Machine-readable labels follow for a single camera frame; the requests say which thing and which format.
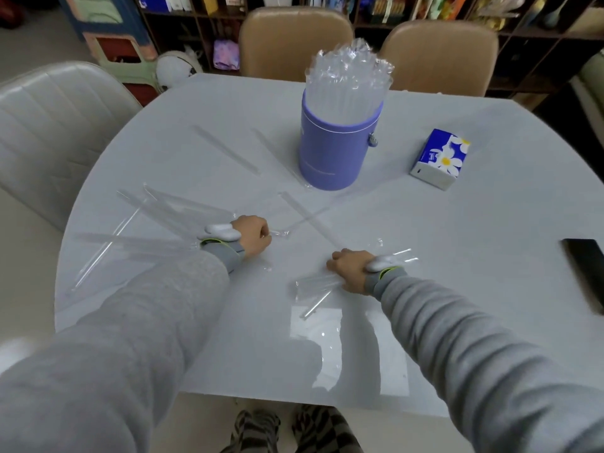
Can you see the person's left fingers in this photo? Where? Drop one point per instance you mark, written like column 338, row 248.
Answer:
column 265, row 234

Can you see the white round fan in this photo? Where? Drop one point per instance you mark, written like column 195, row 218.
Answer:
column 175, row 68

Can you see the blue flowered tissue pack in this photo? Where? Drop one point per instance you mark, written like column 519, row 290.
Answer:
column 441, row 158

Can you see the purple cylindrical container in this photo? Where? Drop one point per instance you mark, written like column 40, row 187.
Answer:
column 332, row 150

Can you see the person's right fingers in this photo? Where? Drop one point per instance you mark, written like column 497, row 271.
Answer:
column 336, row 263

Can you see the person's left hand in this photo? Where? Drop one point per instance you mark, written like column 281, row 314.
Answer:
column 250, row 233

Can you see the clear straw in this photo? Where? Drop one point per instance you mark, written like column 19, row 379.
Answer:
column 302, row 221
column 226, row 149
column 309, row 219
column 278, row 158

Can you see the clear plastic sheet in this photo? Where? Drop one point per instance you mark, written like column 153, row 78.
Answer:
column 349, row 349

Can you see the white wrist tracker green band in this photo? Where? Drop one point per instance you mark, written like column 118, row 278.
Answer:
column 384, row 264
column 222, row 232

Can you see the scattered pile of clear straws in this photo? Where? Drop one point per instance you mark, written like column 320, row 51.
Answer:
column 155, row 221

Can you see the person's leg striped trousers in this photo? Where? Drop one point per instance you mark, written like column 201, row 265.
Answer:
column 321, row 429
column 252, row 431

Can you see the black smartphone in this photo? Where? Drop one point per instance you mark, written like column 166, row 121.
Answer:
column 587, row 271

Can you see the bundle of clear straws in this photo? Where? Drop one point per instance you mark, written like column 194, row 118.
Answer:
column 316, row 283

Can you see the person's left leg striped trousers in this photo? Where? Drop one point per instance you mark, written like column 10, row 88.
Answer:
column 252, row 431

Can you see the tan padded chair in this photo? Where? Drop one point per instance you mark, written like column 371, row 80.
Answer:
column 292, row 42
column 439, row 58

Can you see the colourful toy cabinet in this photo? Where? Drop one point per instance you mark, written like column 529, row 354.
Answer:
column 113, row 37

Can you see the person's right forearm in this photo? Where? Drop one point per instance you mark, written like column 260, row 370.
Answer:
column 476, row 372

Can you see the dark wooden bookshelf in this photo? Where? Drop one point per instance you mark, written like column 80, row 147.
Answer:
column 528, row 42

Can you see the person's right hand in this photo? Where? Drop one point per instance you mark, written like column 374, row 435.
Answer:
column 353, row 268

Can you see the person's left forearm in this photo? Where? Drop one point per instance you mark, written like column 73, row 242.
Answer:
column 118, row 349

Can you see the white padded chair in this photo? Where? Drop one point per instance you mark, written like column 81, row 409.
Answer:
column 52, row 136

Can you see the person's right leg striped trousers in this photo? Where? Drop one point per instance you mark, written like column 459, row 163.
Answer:
column 321, row 429

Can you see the purple bag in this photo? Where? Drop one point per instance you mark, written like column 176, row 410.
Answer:
column 226, row 55

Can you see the pale green armchair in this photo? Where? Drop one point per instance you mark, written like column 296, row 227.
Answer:
column 590, row 89

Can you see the upright clear straws filling container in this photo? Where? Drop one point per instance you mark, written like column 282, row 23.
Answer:
column 347, row 84

